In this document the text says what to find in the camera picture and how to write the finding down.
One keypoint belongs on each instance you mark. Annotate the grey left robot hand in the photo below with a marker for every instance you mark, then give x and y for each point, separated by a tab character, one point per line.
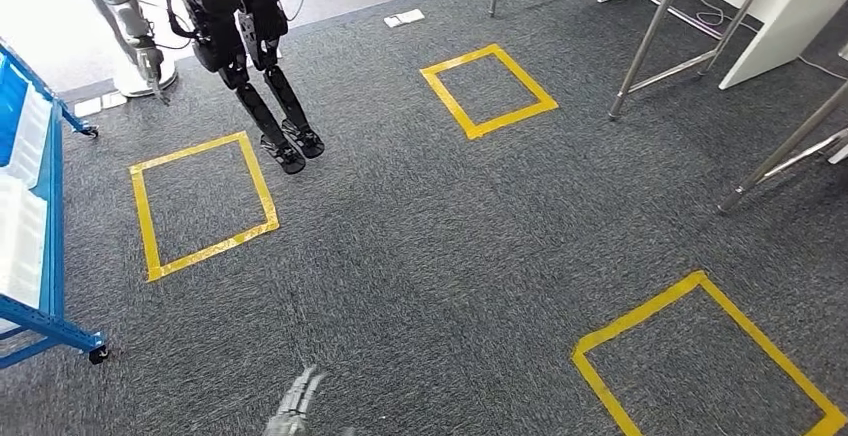
295	403

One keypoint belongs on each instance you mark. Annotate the grey hand of idle robot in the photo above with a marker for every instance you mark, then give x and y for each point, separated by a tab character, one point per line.
151	68

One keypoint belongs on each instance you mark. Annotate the blue steel shelf rack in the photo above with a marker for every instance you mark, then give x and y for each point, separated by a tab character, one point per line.
50	234

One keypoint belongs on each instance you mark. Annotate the metal floor socket plate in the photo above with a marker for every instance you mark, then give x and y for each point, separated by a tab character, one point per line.
99	104
404	17

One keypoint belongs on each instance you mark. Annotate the black caster base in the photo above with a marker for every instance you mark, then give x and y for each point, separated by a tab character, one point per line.
218	29

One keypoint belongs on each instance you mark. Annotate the yellow floor tape square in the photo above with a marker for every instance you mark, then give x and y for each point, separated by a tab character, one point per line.
464	122
142	221
596	353

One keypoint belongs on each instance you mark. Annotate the white ribbed plastic bin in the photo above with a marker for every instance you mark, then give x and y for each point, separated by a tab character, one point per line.
23	221

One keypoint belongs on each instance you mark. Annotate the white cabinet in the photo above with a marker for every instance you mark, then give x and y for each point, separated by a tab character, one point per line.
782	22

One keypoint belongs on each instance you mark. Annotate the white round pedestal base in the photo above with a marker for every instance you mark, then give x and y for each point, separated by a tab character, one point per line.
136	82

